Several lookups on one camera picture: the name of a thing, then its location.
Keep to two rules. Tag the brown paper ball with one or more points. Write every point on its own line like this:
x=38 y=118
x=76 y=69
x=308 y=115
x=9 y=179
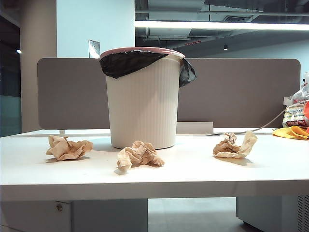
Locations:
x=140 y=154
x=227 y=148
x=65 y=149

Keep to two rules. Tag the white ribbed trash can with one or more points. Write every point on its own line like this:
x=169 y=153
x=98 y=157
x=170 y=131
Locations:
x=144 y=108

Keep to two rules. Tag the black plastic trash bag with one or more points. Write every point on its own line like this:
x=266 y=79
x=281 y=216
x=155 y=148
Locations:
x=125 y=65

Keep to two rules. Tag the pink trash can rim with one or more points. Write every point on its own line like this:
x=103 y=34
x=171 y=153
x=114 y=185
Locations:
x=135 y=49

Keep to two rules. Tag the red ceiling sign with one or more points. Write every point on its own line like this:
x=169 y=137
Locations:
x=193 y=43

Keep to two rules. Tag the grey desk divider panel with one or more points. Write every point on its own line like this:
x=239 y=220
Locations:
x=72 y=96

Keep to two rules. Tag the small white divider foot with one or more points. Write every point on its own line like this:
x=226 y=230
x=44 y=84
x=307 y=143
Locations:
x=62 y=132

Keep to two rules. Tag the black ceiling spot lamp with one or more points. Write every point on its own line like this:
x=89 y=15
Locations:
x=225 y=47

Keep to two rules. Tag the long ceiling light strip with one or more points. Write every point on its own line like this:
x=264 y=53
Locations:
x=217 y=25

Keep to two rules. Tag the beige building column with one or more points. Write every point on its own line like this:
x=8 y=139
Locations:
x=36 y=72

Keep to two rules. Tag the ceiling air vent grille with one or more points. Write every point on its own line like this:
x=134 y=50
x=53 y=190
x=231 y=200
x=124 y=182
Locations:
x=237 y=18

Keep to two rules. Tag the yellow cloth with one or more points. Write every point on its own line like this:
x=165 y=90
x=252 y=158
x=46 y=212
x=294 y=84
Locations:
x=285 y=133

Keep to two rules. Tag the printed plastic bag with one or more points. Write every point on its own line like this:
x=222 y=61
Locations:
x=294 y=113

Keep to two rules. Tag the white cabinet under table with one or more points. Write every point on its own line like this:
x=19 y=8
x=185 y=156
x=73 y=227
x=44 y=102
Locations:
x=265 y=212

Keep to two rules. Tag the orange plastic object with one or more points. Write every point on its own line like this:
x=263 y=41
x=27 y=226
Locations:
x=307 y=108

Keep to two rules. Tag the white plush toy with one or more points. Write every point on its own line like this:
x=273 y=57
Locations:
x=306 y=82

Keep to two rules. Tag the white table support panel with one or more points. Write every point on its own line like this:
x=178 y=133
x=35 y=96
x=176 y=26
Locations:
x=36 y=217

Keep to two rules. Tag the white divider bracket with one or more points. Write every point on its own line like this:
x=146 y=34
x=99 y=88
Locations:
x=195 y=127

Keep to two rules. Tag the paper notice on wall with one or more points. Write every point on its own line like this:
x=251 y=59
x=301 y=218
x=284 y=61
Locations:
x=94 y=48

